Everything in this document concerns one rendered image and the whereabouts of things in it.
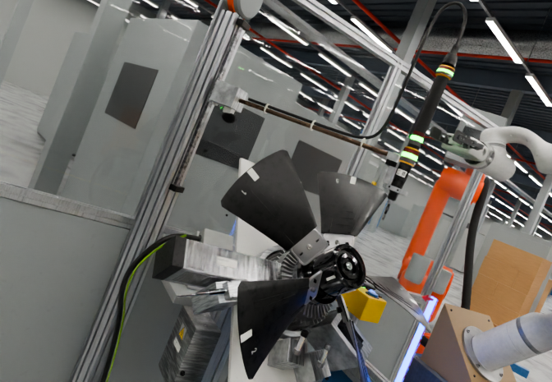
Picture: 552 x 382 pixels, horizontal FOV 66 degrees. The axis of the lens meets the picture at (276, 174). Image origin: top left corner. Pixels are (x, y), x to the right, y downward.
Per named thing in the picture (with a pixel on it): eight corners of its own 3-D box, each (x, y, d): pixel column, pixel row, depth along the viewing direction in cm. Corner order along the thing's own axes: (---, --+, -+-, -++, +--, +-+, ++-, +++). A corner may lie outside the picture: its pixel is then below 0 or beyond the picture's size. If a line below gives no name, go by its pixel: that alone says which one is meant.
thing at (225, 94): (205, 100, 143) (214, 76, 143) (216, 106, 149) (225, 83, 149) (229, 109, 139) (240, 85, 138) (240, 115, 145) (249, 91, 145)
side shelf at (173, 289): (157, 273, 163) (159, 265, 163) (236, 289, 181) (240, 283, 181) (172, 303, 142) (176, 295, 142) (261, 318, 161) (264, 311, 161)
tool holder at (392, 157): (373, 182, 117) (387, 149, 117) (378, 186, 124) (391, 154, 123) (405, 195, 114) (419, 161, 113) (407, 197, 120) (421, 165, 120)
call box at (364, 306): (332, 302, 168) (342, 278, 168) (350, 306, 173) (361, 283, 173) (357, 324, 154) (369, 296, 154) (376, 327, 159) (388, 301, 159)
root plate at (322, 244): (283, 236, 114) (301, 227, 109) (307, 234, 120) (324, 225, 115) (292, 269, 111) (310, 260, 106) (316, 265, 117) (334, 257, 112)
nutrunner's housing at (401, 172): (383, 196, 117) (449, 40, 116) (385, 197, 121) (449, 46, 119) (396, 202, 116) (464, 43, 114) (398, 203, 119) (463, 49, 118)
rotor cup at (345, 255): (292, 255, 116) (324, 239, 107) (328, 250, 125) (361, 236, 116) (306, 309, 111) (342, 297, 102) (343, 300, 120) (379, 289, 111)
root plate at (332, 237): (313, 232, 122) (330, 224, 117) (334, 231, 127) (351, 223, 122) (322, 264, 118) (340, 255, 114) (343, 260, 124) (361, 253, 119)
